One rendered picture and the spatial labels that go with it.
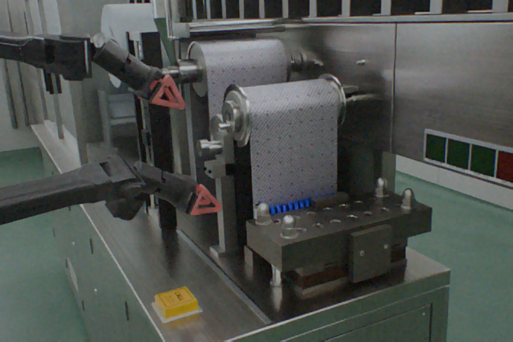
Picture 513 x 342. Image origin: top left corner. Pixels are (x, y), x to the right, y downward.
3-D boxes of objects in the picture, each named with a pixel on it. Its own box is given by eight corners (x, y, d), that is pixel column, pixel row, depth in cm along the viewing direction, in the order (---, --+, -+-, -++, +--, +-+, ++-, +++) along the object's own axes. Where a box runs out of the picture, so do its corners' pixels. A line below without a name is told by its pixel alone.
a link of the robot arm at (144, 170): (137, 169, 108) (135, 153, 112) (120, 195, 110) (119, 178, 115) (168, 181, 111) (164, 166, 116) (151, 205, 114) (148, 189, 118)
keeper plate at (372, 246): (348, 279, 118) (348, 233, 115) (384, 268, 122) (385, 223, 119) (355, 284, 116) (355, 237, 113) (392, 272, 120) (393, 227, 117)
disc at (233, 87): (223, 136, 134) (222, 77, 129) (224, 136, 135) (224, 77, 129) (249, 156, 122) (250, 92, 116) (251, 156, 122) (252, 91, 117)
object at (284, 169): (253, 217, 127) (250, 142, 122) (336, 199, 137) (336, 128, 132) (254, 218, 127) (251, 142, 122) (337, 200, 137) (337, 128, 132)
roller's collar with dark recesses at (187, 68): (174, 83, 146) (172, 59, 144) (195, 81, 149) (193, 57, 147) (182, 85, 141) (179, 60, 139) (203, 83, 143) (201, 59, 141)
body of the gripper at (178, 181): (186, 213, 113) (156, 201, 109) (171, 200, 122) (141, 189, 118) (199, 185, 113) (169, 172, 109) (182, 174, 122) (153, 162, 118)
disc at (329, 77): (309, 123, 145) (313, 68, 139) (311, 123, 145) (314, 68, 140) (341, 140, 133) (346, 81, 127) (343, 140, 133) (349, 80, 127)
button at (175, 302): (155, 304, 113) (154, 294, 113) (186, 295, 116) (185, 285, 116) (165, 321, 107) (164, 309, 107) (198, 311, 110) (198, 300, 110)
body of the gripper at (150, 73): (148, 99, 110) (117, 79, 106) (133, 95, 119) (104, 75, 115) (166, 73, 110) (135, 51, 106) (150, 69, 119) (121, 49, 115)
